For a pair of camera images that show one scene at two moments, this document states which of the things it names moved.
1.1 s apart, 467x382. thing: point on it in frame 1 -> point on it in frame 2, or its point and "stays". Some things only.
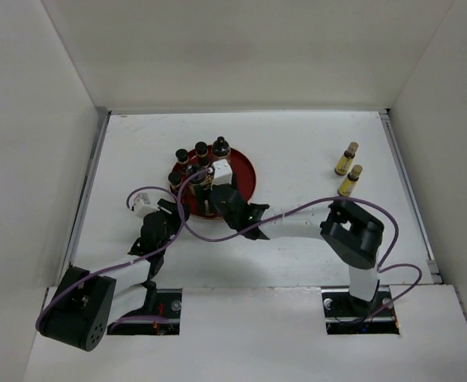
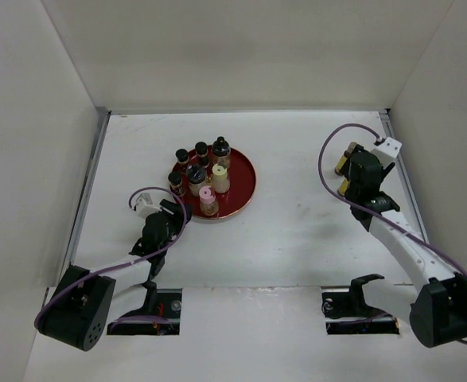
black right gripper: (203, 192) -> (346, 169)
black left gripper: (173, 212) stays
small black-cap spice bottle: (201, 149) stays
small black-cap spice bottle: (174, 181) stays
